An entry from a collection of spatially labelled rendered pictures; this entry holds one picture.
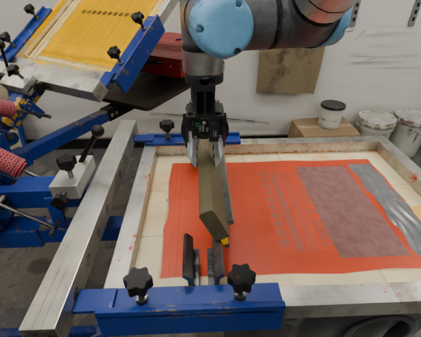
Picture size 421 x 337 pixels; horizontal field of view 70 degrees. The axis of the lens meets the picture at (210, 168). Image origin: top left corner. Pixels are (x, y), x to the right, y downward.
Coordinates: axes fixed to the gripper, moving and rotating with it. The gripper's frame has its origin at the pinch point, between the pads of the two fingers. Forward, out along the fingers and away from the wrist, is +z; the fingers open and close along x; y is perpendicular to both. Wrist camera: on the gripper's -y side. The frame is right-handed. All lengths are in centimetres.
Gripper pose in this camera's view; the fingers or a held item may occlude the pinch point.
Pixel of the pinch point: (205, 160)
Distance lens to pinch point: 67.3
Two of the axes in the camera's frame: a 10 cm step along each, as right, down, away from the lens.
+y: 0.4, 5.6, -8.3
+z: 0.1, 8.3, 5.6
